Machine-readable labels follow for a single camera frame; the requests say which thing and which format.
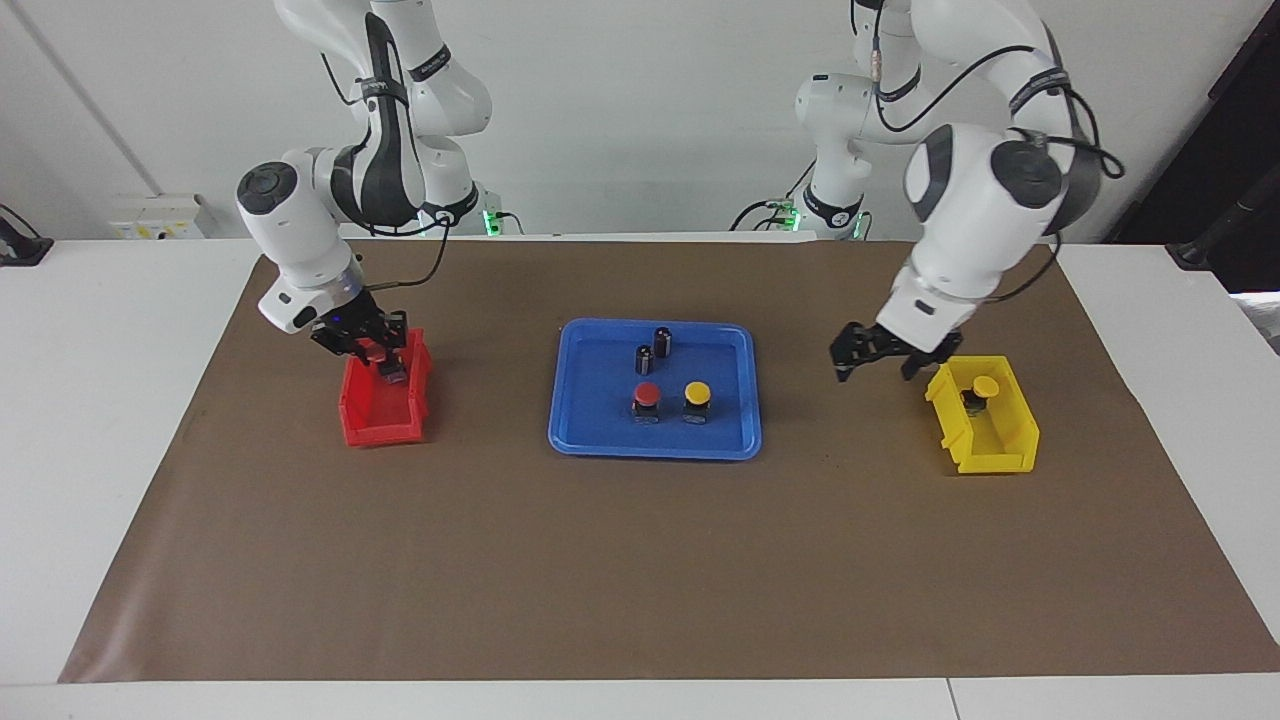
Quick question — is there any blue plastic tray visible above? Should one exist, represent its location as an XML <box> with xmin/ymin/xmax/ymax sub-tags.
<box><xmin>547</xmin><ymin>318</ymin><xmax>764</xmax><ymax>462</ymax></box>

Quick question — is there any red plastic bin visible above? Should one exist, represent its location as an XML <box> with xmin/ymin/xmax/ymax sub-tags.
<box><xmin>338</xmin><ymin>327</ymin><xmax>434</xmax><ymax>449</ymax></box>

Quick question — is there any yellow plastic bin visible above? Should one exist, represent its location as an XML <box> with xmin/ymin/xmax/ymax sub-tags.
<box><xmin>924</xmin><ymin>354</ymin><xmax>1042</xmax><ymax>475</ymax></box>

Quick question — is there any brown paper table mat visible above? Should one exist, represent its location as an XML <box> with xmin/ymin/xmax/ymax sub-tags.
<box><xmin>58</xmin><ymin>238</ymin><xmax>1280</xmax><ymax>684</ymax></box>

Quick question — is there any black desk object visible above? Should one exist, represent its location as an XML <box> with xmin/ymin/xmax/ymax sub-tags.
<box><xmin>0</xmin><ymin>205</ymin><xmax>54</xmax><ymax>267</ymax></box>

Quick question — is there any dark background panel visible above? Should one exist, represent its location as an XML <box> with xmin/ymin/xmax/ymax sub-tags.
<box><xmin>1105</xmin><ymin>0</ymin><xmax>1280</xmax><ymax>291</ymax></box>

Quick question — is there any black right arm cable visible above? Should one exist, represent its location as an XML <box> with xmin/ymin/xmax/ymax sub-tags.
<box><xmin>320</xmin><ymin>0</ymin><xmax>471</xmax><ymax>291</ymax></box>

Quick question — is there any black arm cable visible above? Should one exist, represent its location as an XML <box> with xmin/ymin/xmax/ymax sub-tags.
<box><xmin>320</xmin><ymin>0</ymin><xmax>471</xmax><ymax>291</ymax></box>
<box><xmin>850</xmin><ymin>0</ymin><xmax>1126</xmax><ymax>303</ymax></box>

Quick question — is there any white wall socket box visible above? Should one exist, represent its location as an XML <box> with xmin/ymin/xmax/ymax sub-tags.
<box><xmin>108</xmin><ymin>193</ymin><xmax>216</xmax><ymax>241</ymax></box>

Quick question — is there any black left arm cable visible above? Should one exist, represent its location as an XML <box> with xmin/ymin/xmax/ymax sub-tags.
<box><xmin>850</xmin><ymin>0</ymin><xmax>1126</xmax><ymax>303</ymax></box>

